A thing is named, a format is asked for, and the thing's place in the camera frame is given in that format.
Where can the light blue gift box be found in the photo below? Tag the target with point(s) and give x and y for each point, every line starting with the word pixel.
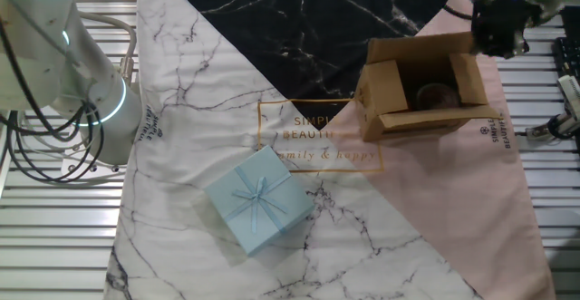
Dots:
pixel 258 200

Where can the marble pattern tablecloth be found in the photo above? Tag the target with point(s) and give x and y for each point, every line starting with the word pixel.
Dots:
pixel 204 109

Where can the brown cardboard box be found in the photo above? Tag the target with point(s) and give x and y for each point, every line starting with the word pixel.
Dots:
pixel 385 91

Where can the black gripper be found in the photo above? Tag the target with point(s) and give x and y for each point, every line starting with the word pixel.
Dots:
pixel 498 19

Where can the small silver camera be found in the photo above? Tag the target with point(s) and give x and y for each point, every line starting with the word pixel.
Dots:
pixel 572 92

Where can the black keyboard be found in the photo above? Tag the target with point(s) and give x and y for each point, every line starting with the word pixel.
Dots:
pixel 568 55

